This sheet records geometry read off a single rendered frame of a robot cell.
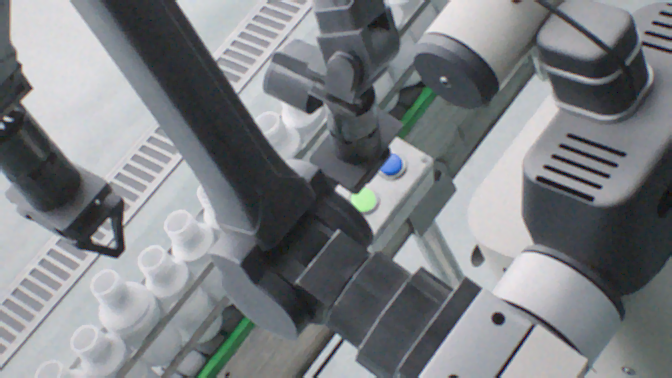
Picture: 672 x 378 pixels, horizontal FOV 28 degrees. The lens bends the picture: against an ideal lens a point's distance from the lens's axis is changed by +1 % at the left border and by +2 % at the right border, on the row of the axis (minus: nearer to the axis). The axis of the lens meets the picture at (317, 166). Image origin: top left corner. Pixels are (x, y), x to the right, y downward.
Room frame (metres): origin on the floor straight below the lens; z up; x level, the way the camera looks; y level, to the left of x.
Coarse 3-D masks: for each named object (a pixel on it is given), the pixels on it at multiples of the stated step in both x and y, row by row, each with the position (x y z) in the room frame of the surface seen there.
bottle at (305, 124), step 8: (288, 112) 1.31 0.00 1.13; (296, 112) 1.30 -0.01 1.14; (320, 112) 1.29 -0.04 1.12; (288, 120) 1.30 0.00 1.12; (296, 120) 1.29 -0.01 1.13; (304, 120) 1.29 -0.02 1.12; (312, 120) 1.28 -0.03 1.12; (320, 120) 1.29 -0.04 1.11; (296, 128) 1.29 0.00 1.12; (304, 128) 1.28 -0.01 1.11; (312, 128) 1.28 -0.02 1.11; (304, 136) 1.29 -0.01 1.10; (320, 144) 1.28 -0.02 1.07; (312, 152) 1.29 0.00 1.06
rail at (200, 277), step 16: (416, 16) 1.37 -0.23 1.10; (400, 32) 1.35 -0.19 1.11; (400, 80) 1.34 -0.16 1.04; (320, 128) 1.27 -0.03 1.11; (208, 272) 1.16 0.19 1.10; (192, 288) 1.15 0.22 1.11; (176, 304) 1.13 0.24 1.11; (224, 304) 1.16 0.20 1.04; (160, 320) 1.12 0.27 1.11; (208, 320) 1.14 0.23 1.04; (128, 368) 1.09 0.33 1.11
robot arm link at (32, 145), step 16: (16, 112) 1.01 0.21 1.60; (0, 128) 1.00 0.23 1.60; (16, 128) 0.99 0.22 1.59; (32, 128) 0.99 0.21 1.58; (0, 144) 0.98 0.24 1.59; (16, 144) 0.98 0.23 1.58; (32, 144) 0.99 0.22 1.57; (48, 144) 1.00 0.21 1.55; (0, 160) 0.99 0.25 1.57; (16, 160) 0.98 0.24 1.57; (32, 160) 0.98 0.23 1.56; (16, 176) 0.99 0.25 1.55
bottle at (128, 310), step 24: (96, 288) 1.16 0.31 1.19; (120, 288) 1.14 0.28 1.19; (144, 288) 1.15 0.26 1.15; (120, 312) 1.13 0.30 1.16; (144, 312) 1.12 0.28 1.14; (120, 336) 1.12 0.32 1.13; (144, 336) 1.12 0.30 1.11; (168, 336) 1.13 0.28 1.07; (144, 360) 1.13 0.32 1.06; (168, 360) 1.12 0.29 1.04
